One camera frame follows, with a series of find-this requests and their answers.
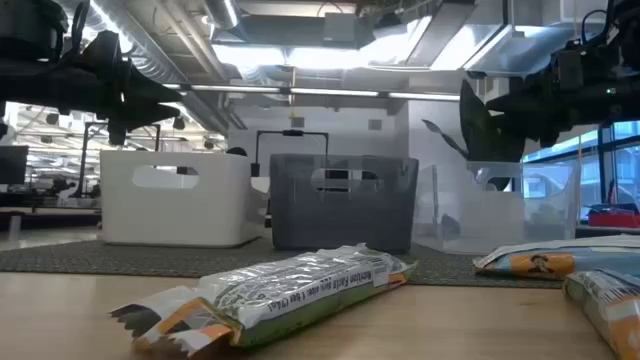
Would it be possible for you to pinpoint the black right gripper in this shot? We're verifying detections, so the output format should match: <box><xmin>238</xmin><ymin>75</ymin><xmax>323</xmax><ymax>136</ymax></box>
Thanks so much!
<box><xmin>485</xmin><ymin>74</ymin><xmax>601</xmax><ymax>149</ymax></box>

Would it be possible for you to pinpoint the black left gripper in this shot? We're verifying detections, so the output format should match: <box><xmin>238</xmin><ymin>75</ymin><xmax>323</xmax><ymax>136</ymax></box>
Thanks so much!
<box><xmin>82</xmin><ymin>69</ymin><xmax>182</xmax><ymax>147</ymax></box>

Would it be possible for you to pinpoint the blue granola bar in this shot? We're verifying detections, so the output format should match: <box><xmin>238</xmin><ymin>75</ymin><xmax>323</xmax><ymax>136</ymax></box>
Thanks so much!
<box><xmin>472</xmin><ymin>234</ymin><xmax>640</xmax><ymax>280</ymax></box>

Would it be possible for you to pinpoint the green granola bar silver back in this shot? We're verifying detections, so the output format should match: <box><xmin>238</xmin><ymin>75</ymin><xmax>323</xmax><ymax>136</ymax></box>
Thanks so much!
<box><xmin>562</xmin><ymin>268</ymin><xmax>640</xmax><ymax>360</ymax></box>
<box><xmin>108</xmin><ymin>243</ymin><xmax>419</xmax><ymax>359</ymax></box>

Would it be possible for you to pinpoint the green snake plant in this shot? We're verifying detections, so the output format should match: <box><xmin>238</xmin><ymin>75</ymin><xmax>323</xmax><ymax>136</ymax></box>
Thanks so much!
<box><xmin>421</xmin><ymin>79</ymin><xmax>526</xmax><ymax>191</ymax></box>

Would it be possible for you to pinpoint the clear plastic bin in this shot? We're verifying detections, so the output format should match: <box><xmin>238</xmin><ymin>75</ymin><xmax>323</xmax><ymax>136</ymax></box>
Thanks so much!
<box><xmin>412</xmin><ymin>160</ymin><xmax>581</xmax><ymax>256</ymax></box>

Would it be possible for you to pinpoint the white plastic bin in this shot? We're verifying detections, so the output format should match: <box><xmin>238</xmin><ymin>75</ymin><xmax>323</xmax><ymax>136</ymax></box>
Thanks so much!
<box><xmin>98</xmin><ymin>149</ymin><xmax>269</xmax><ymax>249</ymax></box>

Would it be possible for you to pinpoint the red box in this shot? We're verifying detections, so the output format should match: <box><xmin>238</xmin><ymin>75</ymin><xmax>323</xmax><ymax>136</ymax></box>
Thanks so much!
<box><xmin>588</xmin><ymin>208</ymin><xmax>640</xmax><ymax>230</ymax></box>

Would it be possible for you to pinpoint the black computer monitor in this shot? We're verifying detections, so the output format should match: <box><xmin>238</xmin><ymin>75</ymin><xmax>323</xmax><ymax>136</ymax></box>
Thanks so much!
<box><xmin>0</xmin><ymin>144</ymin><xmax>30</xmax><ymax>186</ymax></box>

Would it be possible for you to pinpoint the dark background desk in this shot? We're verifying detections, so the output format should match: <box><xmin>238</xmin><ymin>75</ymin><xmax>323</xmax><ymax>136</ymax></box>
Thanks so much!
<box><xmin>0</xmin><ymin>192</ymin><xmax>102</xmax><ymax>232</ymax></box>

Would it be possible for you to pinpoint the grey woven placemat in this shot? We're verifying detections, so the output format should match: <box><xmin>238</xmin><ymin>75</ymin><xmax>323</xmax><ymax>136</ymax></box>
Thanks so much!
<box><xmin>0</xmin><ymin>238</ymin><xmax>564</xmax><ymax>290</ymax></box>

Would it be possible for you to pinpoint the long ceiling light strip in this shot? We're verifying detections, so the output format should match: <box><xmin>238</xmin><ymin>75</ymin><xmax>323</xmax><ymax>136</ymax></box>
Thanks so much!
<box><xmin>162</xmin><ymin>83</ymin><xmax>461</xmax><ymax>103</ymax></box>

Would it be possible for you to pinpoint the grey translucent plastic bin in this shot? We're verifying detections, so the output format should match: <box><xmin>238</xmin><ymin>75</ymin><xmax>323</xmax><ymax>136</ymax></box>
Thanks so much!
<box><xmin>269</xmin><ymin>153</ymin><xmax>420</xmax><ymax>254</ymax></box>

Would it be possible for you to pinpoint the grey ceiling box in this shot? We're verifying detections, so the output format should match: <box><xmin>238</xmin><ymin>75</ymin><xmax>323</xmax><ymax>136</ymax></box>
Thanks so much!
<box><xmin>323</xmin><ymin>12</ymin><xmax>359</xmax><ymax>44</ymax></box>

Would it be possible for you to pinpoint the silver spiral ceiling duct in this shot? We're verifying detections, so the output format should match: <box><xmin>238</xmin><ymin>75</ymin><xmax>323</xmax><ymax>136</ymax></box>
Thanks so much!
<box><xmin>89</xmin><ymin>0</ymin><xmax>236</xmax><ymax>136</ymax></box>

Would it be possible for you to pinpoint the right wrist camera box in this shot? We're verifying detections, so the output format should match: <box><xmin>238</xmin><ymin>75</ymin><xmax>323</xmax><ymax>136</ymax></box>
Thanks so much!
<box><xmin>553</xmin><ymin>47</ymin><xmax>585</xmax><ymax>92</ymax></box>

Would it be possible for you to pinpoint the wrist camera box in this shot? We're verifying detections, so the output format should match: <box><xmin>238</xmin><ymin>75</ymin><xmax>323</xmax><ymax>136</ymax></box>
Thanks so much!
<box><xmin>83</xmin><ymin>30</ymin><xmax>125</xmax><ymax>75</ymax></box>
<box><xmin>553</xmin><ymin>47</ymin><xmax>585</xmax><ymax>92</ymax></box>

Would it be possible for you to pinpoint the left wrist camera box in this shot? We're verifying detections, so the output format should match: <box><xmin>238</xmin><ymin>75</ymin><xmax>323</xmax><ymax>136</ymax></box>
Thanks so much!
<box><xmin>83</xmin><ymin>30</ymin><xmax>125</xmax><ymax>75</ymax></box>

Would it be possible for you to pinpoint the black metal stand frame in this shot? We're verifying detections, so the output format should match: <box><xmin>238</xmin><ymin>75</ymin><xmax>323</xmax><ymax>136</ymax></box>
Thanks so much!
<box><xmin>73</xmin><ymin>121</ymin><xmax>162</xmax><ymax>199</ymax></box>
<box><xmin>251</xmin><ymin>129</ymin><xmax>330</xmax><ymax>178</ymax></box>

